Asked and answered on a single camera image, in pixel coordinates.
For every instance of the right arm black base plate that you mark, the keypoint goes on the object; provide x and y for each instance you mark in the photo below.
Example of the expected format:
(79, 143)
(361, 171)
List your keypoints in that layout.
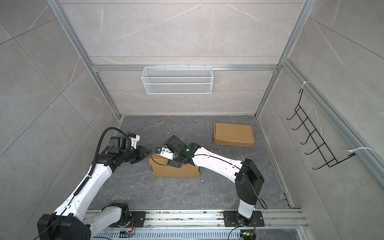
(234, 219)

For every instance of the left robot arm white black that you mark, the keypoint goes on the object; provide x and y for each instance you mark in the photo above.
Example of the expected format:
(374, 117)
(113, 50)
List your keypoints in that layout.
(68, 221)

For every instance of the white wire mesh basket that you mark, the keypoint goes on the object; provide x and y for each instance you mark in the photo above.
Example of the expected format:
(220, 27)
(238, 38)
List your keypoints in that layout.
(177, 80)

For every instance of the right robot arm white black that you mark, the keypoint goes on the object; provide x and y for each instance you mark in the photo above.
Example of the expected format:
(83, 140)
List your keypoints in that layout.
(244, 174)

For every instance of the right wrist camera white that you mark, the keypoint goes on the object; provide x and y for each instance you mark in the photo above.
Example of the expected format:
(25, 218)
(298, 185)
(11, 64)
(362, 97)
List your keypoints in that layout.
(164, 152)

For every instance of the white zip tie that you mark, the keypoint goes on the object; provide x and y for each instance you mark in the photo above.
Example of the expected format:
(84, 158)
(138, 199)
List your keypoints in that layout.
(360, 148)

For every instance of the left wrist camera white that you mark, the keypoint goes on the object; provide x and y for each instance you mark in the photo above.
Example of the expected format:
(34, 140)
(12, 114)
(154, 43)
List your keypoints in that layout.
(133, 139)

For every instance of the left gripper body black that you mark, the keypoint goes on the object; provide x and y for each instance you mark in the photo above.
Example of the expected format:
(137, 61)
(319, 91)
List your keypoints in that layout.
(137, 154)

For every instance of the black wire hook rack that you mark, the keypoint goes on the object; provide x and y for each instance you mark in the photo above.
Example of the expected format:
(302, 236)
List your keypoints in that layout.
(314, 135)

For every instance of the brown cardboard box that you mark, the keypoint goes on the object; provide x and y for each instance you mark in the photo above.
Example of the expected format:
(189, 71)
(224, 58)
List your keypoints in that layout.
(160, 168)
(235, 135)

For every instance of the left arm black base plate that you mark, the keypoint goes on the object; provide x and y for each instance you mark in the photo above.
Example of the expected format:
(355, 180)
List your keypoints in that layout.
(135, 218)

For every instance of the aluminium frame profiles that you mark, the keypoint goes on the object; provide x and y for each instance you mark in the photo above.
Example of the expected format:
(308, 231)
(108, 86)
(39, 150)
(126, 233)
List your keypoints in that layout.
(367, 156)

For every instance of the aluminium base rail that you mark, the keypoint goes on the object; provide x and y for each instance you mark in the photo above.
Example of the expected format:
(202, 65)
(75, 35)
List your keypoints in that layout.
(208, 224)

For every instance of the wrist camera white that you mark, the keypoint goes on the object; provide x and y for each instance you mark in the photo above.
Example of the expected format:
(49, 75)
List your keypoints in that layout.
(133, 139)
(164, 152)

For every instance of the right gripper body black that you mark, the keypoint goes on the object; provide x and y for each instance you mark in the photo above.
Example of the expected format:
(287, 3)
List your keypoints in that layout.
(175, 162)

